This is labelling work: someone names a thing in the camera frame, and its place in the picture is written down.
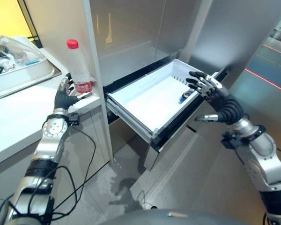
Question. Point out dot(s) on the clear plastic bag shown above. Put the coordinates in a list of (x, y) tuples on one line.
[(16, 49)]

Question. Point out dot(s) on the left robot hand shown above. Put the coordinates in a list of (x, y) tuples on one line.
[(62, 99)]

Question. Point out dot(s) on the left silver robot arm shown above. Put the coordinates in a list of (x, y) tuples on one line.
[(41, 154)]

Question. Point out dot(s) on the clear red-capped water bottle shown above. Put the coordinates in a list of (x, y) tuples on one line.
[(77, 68)]

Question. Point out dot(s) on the steel sink rim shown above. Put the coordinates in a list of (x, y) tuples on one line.
[(25, 83)]

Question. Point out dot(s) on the blue drink can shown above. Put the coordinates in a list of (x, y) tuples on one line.
[(185, 96)]

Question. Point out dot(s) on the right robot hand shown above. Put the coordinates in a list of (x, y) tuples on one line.
[(221, 103)]

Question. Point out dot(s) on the white refrigerator drawer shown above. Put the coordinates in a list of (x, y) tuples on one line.
[(152, 98)]

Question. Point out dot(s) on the white plastic tray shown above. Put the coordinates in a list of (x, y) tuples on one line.
[(18, 70)]

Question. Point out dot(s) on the black metal frame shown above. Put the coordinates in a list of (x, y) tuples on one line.
[(31, 20)]

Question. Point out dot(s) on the stainless steel refrigerator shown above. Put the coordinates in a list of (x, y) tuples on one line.
[(178, 77)]

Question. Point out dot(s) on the white small bottle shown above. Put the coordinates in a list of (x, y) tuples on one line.
[(5, 63)]

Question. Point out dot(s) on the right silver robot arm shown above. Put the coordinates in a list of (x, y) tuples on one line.
[(260, 152)]

